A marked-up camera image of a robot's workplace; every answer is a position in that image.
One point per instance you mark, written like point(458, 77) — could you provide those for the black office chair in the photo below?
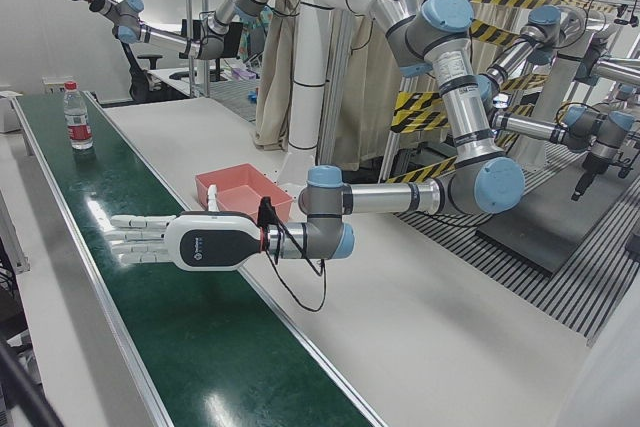
point(142, 77)

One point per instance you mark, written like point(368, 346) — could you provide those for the pink plastic basket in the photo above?
point(240, 182)

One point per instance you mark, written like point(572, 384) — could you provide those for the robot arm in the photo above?
point(165, 39)
point(465, 97)

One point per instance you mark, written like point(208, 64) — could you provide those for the colourful patterned cloth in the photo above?
point(250, 42)

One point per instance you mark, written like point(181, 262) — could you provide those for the black neighbouring robot gripper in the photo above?
point(590, 174)

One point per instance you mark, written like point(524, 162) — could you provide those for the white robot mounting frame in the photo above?
point(305, 72)

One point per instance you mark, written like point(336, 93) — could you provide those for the clear water bottle red cap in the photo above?
point(78, 117)

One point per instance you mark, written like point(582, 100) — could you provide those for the beige curtain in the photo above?
point(272, 97)

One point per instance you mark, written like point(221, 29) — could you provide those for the small blue toy block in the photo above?
point(252, 95)

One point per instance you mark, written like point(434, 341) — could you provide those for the dark grey platform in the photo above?
point(540, 232)

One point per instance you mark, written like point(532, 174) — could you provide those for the black striped floor grating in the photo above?
point(590, 287)

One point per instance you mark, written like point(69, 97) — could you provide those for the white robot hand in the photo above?
point(210, 244)

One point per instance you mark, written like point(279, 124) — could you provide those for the black monitor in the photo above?
point(192, 29)

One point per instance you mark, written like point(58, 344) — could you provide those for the neighbouring robot arm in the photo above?
point(530, 129)

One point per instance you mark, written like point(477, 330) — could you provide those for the yellow black striped barrier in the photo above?
point(420, 107)

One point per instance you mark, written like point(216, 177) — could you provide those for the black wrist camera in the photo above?
point(265, 209)

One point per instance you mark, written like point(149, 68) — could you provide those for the black tripod leg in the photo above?
point(25, 387)

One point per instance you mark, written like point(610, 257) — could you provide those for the green conveyor belt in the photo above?
point(175, 322)

